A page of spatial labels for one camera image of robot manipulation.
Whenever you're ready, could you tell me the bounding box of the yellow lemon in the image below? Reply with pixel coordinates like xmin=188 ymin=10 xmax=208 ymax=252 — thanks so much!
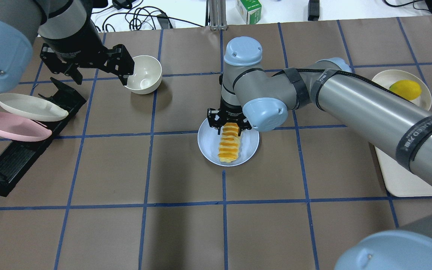
xmin=389 ymin=80 xmax=422 ymax=101

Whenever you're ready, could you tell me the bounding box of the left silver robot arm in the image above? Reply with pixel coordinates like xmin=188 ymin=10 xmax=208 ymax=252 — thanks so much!
xmin=0 ymin=0 xmax=134 ymax=93

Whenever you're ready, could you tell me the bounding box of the white rectangular tray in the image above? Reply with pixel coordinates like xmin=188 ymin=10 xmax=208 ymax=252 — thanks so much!
xmin=375 ymin=147 xmax=432 ymax=198

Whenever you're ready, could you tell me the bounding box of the cream plate under lemon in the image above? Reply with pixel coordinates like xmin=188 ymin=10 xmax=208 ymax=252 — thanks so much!
xmin=372 ymin=69 xmax=432 ymax=111

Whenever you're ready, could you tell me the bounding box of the cream bowl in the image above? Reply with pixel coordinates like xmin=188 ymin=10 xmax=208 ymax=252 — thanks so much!
xmin=125 ymin=55 xmax=162 ymax=95

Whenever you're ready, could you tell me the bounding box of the black power adapter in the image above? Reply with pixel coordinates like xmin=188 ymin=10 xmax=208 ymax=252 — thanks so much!
xmin=307 ymin=0 xmax=320 ymax=21

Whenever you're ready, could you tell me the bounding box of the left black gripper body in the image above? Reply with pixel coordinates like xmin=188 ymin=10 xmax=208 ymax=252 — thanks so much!
xmin=40 ymin=19 xmax=134 ymax=78

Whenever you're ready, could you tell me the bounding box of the green white carton box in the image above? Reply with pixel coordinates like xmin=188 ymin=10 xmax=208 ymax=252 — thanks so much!
xmin=235 ymin=0 xmax=262 ymax=25

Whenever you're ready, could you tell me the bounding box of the cream plate in rack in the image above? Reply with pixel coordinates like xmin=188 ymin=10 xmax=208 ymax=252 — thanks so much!
xmin=0 ymin=93 xmax=69 ymax=122

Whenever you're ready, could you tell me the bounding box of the blue plate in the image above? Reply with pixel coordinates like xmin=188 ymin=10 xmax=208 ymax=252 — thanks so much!
xmin=197 ymin=119 xmax=260 ymax=167

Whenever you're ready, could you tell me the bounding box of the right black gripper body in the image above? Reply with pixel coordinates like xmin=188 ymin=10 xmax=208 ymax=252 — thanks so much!
xmin=206 ymin=96 xmax=252 ymax=132

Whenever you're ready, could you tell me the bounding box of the black plate rack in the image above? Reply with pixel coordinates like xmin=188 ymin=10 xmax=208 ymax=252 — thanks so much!
xmin=0 ymin=78 xmax=86 ymax=197

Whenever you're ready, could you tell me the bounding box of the pink plate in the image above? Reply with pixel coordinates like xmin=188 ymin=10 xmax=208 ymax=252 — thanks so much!
xmin=0 ymin=112 xmax=53 ymax=142

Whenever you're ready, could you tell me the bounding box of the aluminium frame post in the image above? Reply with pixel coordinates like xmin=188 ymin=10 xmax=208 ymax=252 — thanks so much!
xmin=206 ymin=0 xmax=228 ymax=31

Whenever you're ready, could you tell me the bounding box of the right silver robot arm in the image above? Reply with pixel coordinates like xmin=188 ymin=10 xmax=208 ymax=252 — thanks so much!
xmin=207 ymin=36 xmax=432 ymax=270

